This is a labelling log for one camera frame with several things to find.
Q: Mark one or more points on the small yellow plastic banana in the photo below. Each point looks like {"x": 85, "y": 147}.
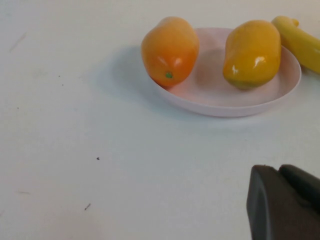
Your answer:
{"x": 300, "y": 42}

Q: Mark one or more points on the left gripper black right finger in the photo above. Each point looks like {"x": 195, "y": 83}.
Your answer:
{"x": 302, "y": 185}

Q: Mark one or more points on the yellow plastic mango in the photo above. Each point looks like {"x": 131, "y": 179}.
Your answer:
{"x": 252, "y": 55}

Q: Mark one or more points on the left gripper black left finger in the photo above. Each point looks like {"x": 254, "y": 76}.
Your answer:
{"x": 272, "y": 212}

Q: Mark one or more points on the orange-tinted plastic mango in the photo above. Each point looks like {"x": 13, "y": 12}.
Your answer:
{"x": 170, "y": 50}

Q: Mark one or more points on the pink plastic plate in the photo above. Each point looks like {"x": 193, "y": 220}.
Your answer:
{"x": 212, "y": 100}

